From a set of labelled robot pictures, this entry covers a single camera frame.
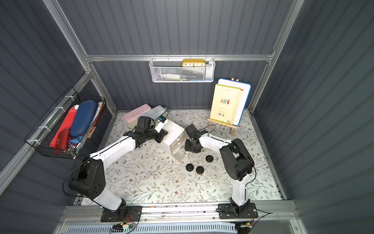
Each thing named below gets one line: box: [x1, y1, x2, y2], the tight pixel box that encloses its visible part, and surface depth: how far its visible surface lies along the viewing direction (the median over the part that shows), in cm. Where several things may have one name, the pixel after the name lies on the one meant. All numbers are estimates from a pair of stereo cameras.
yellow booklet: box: [209, 83, 244, 126], surface depth 96 cm
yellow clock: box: [182, 58, 206, 68], surface depth 90 cm
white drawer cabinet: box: [161, 118, 187, 162], surface depth 91 cm
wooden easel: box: [207, 83, 244, 136], surface depth 97 cm
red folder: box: [49, 106, 78, 151], surface depth 69 cm
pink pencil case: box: [123, 103, 152, 124], surface depth 108 cm
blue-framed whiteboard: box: [215, 78, 252, 127], surface depth 93 cm
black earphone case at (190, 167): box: [185, 163, 194, 172], surface depth 90 cm
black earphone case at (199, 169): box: [195, 165, 205, 175], surface depth 90 cm
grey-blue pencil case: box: [139, 104, 166, 120], surface depth 107 cm
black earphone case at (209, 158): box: [205, 155, 214, 163], surface depth 95 cm
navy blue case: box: [69, 99, 98, 137], surface depth 74 cm
